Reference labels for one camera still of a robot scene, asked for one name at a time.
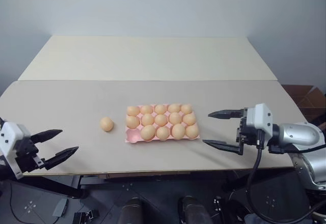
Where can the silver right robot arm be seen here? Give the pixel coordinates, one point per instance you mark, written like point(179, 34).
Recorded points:
point(295, 135)

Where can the small black device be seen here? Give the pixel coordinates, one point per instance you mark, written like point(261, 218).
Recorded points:
point(85, 217)

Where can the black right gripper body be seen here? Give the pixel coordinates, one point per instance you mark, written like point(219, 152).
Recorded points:
point(248, 136)

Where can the black table frame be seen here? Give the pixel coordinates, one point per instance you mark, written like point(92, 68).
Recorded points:
point(63, 189)

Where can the dark rounded shape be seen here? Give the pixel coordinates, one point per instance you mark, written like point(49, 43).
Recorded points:
point(193, 210)
point(131, 212)

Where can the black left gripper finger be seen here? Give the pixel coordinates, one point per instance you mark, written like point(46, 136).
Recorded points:
point(47, 134)
point(62, 155)

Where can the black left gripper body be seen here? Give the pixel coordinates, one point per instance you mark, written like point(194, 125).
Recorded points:
point(26, 154)

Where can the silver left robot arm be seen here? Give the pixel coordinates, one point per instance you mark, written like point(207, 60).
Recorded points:
point(2, 173)

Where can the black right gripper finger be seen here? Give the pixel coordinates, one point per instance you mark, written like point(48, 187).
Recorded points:
point(226, 114)
point(226, 145)

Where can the orange egg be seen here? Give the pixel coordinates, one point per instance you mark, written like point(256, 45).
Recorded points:
point(174, 108)
point(178, 131)
point(147, 119)
point(192, 131)
point(163, 133)
point(133, 110)
point(146, 109)
point(175, 118)
point(186, 109)
point(160, 109)
point(161, 120)
point(132, 122)
point(189, 119)
point(106, 124)
point(148, 132)

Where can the brown cardboard box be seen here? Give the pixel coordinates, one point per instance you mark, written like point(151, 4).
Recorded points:
point(305, 101)

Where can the pink egg tray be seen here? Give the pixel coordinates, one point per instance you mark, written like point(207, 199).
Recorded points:
point(132, 136)

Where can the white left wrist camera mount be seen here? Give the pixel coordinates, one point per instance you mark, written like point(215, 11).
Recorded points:
point(12, 135)

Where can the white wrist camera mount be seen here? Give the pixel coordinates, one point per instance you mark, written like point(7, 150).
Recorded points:
point(262, 117)
point(12, 135)

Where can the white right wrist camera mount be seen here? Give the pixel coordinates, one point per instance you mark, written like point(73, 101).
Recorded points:
point(262, 117)

